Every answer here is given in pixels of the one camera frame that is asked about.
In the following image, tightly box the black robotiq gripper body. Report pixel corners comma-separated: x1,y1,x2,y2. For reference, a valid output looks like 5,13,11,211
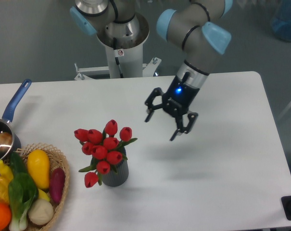
162,75,200,117

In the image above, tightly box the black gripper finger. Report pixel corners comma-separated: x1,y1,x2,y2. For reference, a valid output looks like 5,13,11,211
144,87,165,123
170,111,198,141

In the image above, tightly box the red tulip bouquet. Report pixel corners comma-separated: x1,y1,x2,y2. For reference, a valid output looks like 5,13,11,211
74,119,137,188

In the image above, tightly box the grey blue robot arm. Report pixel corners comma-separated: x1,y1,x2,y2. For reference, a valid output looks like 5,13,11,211
70,0,232,136

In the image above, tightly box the dark grey ribbed vase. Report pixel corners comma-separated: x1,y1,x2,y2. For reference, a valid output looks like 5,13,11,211
102,147,129,187

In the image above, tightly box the woven wicker basket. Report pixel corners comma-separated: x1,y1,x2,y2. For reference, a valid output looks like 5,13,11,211
3,143,70,231

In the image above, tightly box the blue translucent container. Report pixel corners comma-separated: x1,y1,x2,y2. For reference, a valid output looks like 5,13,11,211
270,0,291,42

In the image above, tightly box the purple eggplant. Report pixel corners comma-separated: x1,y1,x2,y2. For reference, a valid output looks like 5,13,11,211
49,167,65,204

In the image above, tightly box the yellow squash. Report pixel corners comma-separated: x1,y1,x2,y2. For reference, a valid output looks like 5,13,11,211
27,149,50,190

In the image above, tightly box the green cucumber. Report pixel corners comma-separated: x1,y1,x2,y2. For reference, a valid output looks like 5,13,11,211
10,152,28,176

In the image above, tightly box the brown bread roll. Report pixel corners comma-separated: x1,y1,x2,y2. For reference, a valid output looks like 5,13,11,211
0,132,13,152

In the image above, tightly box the beige onion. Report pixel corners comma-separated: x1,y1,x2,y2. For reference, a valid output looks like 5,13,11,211
28,199,54,225

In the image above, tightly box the green bok choy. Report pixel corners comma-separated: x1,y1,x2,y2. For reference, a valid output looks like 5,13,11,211
7,172,39,231

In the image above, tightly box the yellow bell pepper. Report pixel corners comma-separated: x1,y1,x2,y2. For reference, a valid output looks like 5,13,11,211
0,160,13,204

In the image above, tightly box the orange fruit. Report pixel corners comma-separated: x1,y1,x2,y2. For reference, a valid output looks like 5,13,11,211
0,203,12,231

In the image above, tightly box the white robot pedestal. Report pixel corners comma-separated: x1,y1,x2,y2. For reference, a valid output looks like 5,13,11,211
75,13,162,80

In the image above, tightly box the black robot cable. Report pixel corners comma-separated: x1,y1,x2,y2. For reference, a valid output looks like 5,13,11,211
113,37,124,78

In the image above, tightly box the blue handled saucepan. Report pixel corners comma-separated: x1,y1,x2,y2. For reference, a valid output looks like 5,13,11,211
0,79,32,161

